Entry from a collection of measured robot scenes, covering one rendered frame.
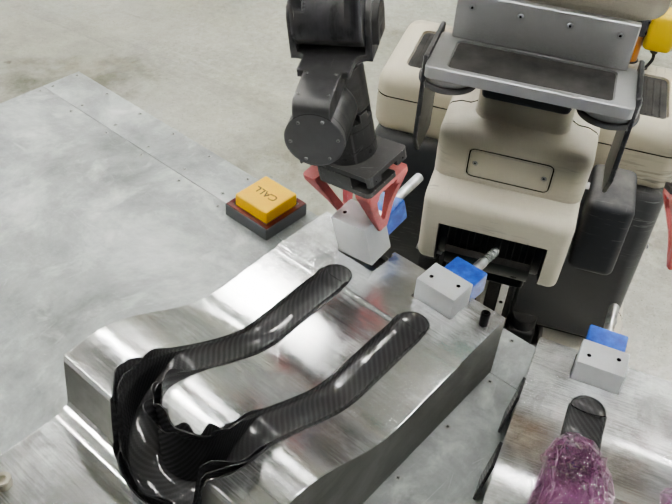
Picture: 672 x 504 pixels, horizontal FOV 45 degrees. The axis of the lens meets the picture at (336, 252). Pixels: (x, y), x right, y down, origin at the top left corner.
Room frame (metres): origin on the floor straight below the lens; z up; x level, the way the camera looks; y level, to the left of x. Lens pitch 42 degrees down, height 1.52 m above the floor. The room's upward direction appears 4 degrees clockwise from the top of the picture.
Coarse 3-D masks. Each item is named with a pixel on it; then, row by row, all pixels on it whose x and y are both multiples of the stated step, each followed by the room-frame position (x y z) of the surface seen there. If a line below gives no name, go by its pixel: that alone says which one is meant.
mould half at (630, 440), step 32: (544, 352) 0.60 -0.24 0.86; (576, 352) 0.61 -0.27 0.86; (544, 384) 0.56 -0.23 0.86; (576, 384) 0.56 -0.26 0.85; (640, 384) 0.57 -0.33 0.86; (512, 416) 0.51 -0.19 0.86; (544, 416) 0.51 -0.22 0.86; (608, 416) 0.52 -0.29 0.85; (640, 416) 0.52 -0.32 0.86; (512, 448) 0.45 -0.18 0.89; (544, 448) 0.46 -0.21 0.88; (608, 448) 0.48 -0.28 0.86; (640, 448) 0.48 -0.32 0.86; (512, 480) 0.41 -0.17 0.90; (640, 480) 0.43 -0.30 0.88
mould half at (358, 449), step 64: (320, 256) 0.69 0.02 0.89; (128, 320) 0.54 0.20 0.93; (192, 320) 0.57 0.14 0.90; (320, 320) 0.60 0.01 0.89; (384, 320) 0.60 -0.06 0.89; (448, 320) 0.61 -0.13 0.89; (192, 384) 0.46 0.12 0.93; (256, 384) 0.49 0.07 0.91; (384, 384) 0.52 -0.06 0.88; (448, 384) 0.53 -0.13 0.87; (64, 448) 0.43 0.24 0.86; (320, 448) 0.41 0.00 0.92; (384, 448) 0.45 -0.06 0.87
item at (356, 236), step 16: (416, 176) 0.79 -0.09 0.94; (384, 192) 0.75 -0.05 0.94; (400, 192) 0.76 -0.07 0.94; (352, 208) 0.72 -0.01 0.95; (400, 208) 0.73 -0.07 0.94; (336, 224) 0.70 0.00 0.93; (352, 224) 0.69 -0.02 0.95; (368, 224) 0.68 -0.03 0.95; (352, 240) 0.69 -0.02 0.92; (368, 240) 0.68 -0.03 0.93; (384, 240) 0.70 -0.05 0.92; (352, 256) 0.69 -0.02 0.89; (368, 256) 0.68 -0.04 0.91
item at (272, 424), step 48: (336, 288) 0.65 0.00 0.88; (240, 336) 0.57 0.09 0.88; (384, 336) 0.58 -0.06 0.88; (144, 384) 0.47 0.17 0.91; (336, 384) 0.52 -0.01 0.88; (144, 432) 0.44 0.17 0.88; (192, 432) 0.40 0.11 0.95; (240, 432) 0.42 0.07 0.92; (288, 432) 0.43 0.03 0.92; (144, 480) 0.40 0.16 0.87; (192, 480) 0.40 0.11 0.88
